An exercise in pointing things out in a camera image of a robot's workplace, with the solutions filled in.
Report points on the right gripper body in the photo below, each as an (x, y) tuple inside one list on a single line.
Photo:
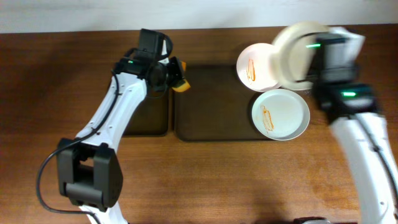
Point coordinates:
[(308, 58)]

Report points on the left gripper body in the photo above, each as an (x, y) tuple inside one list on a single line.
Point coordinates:
[(175, 73)]

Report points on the green and orange sponge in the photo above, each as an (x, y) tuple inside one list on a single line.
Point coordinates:
[(181, 85)]

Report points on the white plate tray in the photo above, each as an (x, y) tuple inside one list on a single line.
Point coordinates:
[(292, 58)]

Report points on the white plate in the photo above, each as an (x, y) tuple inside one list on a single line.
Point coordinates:
[(280, 114), (253, 67)]

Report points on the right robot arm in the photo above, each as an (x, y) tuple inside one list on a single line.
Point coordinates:
[(356, 123)]

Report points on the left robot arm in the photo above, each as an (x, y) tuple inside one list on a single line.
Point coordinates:
[(89, 174)]

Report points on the black small rectangular tray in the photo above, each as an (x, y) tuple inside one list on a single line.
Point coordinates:
[(152, 115)]

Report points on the large brown serving tray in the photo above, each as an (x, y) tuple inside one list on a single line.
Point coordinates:
[(216, 107)]

